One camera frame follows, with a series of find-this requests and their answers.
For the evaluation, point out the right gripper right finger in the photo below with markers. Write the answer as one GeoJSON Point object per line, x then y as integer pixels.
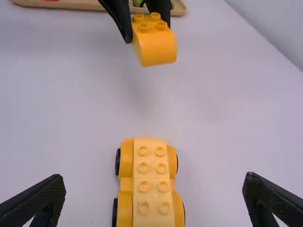
{"type": "Point", "coordinates": [267, 198]}

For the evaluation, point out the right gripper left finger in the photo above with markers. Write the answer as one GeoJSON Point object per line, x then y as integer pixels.
{"type": "Point", "coordinates": [35, 203]}

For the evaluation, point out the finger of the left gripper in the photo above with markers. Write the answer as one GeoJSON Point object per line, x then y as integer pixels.
{"type": "Point", "coordinates": [159, 9]}
{"type": "Point", "coordinates": [118, 16]}

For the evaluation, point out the yellow toy brick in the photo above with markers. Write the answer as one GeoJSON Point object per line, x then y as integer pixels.
{"type": "Point", "coordinates": [156, 45]}

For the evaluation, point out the yellow toy car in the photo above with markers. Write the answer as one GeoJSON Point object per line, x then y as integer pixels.
{"type": "Point", "coordinates": [151, 189]}

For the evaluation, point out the green toy brick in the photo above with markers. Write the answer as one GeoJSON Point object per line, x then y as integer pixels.
{"type": "Point", "coordinates": [138, 2]}

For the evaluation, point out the tan tray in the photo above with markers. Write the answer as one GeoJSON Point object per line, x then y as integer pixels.
{"type": "Point", "coordinates": [71, 5]}

